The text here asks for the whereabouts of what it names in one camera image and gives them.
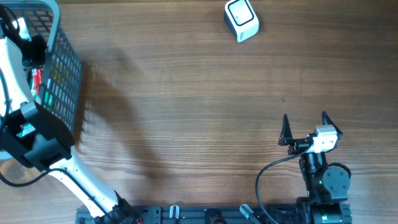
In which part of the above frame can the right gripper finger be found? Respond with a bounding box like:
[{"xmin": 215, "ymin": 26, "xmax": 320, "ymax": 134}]
[
  {"xmin": 322, "ymin": 111, "xmax": 343, "ymax": 136},
  {"xmin": 278, "ymin": 114, "xmax": 293, "ymax": 146}
]

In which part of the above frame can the red slim stick packet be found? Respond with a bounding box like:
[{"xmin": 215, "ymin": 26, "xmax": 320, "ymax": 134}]
[{"xmin": 31, "ymin": 68, "xmax": 43, "ymax": 96}]

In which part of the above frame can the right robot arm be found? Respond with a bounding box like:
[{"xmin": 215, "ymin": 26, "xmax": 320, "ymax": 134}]
[{"xmin": 279, "ymin": 112, "xmax": 353, "ymax": 224}]

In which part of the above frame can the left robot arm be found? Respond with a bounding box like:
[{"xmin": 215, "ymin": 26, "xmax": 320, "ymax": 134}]
[{"xmin": 1, "ymin": 1, "xmax": 142, "ymax": 223}]

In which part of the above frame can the white barcode scanner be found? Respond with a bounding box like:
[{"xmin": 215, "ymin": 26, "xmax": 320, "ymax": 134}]
[{"xmin": 224, "ymin": 0, "xmax": 259, "ymax": 43}]

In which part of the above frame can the grey plastic mesh basket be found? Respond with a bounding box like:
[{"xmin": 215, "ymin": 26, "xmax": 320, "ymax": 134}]
[{"xmin": 0, "ymin": 0, "xmax": 83, "ymax": 161}]

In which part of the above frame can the right black camera cable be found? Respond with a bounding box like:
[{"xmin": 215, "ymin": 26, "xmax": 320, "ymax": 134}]
[{"xmin": 255, "ymin": 143, "xmax": 313, "ymax": 224}]

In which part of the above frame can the black camera cable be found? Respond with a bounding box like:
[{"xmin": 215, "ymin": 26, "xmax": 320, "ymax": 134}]
[
  {"xmin": 0, "ymin": 169, "xmax": 52, "ymax": 188},
  {"xmin": 255, "ymin": 143, "xmax": 313, "ymax": 224}
]

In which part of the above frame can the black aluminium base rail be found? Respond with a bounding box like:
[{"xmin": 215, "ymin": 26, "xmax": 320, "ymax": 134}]
[{"xmin": 75, "ymin": 203, "xmax": 353, "ymax": 224}]

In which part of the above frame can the left black camera cable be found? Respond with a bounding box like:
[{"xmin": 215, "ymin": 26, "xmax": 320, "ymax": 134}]
[{"xmin": 0, "ymin": 169, "xmax": 52, "ymax": 188}]

